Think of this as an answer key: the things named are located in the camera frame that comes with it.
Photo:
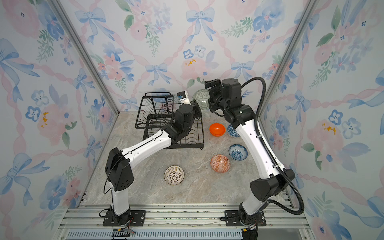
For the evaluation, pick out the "red geometric pattern bowl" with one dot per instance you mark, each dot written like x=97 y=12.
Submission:
x=220 y=163

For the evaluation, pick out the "green geometric pattern bowl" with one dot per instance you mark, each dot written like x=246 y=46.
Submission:
x=201 y=97

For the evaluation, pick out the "aluminium corner post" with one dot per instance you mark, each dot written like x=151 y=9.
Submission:
x=291 y=47
x=64 y=19

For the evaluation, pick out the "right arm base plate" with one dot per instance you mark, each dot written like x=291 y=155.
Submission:
x=233 y=218

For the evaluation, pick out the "orange plastic bowl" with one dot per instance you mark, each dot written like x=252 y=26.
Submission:
x=217 y=130

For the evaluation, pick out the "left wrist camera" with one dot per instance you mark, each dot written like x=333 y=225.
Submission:
x=183 y=98

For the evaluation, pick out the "brown white pattern bowl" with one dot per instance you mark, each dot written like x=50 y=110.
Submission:
x=174 y=175

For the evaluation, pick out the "left aluminium corner post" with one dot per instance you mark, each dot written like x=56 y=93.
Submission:
x=64 y=19

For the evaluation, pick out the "blue triangle pattern bowl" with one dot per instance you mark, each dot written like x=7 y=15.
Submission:
x=232 y=132

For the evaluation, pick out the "blue floral bowl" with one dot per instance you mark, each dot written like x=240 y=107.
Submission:
x=238 y=152

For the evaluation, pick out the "right aluminium corner post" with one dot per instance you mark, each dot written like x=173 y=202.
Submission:
x=291 y=47

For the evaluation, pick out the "black wire dish rack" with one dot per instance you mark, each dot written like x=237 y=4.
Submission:
x=157 y=109

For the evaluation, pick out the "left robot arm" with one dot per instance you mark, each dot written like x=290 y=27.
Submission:
x=120 y=163

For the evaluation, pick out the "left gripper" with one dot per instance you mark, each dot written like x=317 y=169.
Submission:
x=195 y=110

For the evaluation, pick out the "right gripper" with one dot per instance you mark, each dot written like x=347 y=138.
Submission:
x=214 y=84

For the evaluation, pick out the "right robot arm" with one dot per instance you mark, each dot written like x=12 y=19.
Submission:
x=226 y=95

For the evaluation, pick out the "aluminium mounting rail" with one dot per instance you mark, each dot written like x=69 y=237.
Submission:
x=181 y=222

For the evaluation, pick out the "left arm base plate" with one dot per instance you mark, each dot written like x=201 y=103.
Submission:
x=132 y=218

